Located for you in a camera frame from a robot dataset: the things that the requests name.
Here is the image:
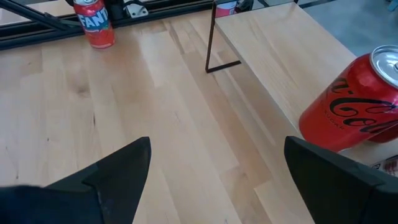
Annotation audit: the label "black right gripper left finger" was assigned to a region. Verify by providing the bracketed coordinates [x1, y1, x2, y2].
[0, 136, 152, 224]

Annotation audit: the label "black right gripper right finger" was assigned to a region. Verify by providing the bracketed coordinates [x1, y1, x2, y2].
[284, 135, 398, 224]

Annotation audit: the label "red Fanta can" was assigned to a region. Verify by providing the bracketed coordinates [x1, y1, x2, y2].
[73, 0, 116, 50]

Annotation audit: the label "black aluminium table frame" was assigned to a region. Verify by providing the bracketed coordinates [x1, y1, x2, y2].
[0, 0, 215, 51]

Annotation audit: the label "red soda can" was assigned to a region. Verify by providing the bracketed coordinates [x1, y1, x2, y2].
[368, 124, 398, 144]

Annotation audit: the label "wooden shelf black metal legs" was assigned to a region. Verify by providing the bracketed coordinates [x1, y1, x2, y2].
[205, 0, 398, 166]

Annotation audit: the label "pink white Spindrift can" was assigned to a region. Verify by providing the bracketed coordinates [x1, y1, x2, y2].
[371, 154, 398, 178]
[215, 1, 239, 19]

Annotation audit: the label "silver mounting bracket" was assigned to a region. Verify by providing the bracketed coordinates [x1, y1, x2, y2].
[125, 2, 149, 19]

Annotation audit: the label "red Coke Zero can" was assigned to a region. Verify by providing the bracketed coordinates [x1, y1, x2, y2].
[298, 45, 398, 153]

